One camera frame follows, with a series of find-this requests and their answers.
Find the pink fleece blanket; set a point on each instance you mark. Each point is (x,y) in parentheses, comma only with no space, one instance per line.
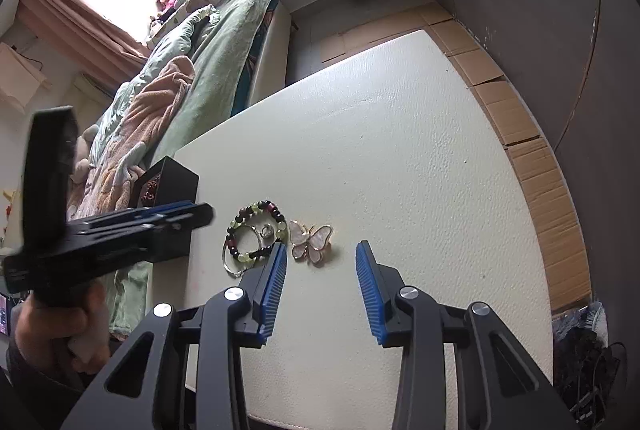
(108,186)

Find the white padded table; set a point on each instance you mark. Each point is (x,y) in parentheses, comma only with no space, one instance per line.
(388,146)

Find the beige plush toy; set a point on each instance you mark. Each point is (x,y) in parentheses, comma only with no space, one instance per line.
(82,164)

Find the hanging beige towel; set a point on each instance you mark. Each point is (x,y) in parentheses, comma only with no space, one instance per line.
(19,80)

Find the cardboard floor sheets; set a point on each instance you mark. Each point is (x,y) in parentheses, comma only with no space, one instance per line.
(552,210)

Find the left pink curtain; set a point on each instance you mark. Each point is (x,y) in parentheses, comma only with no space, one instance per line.
(102,50)

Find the left hand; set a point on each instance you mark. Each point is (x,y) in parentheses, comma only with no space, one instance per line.
(39,327)

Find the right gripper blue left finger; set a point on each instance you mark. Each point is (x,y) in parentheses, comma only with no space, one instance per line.
(182,369)

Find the green bed sheet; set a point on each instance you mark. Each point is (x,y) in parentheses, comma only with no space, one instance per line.
(221,84)

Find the pink butterfly brooch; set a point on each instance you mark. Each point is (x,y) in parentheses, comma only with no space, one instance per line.
(309,244)

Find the black jewelry box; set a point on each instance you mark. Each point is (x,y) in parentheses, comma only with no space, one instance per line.
(164,183)

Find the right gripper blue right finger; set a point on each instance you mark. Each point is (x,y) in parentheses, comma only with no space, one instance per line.
(499,384)

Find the dark wardrobe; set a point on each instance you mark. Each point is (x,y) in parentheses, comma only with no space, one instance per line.
(576,64)

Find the light green floral duvet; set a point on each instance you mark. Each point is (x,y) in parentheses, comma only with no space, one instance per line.
(175,43)

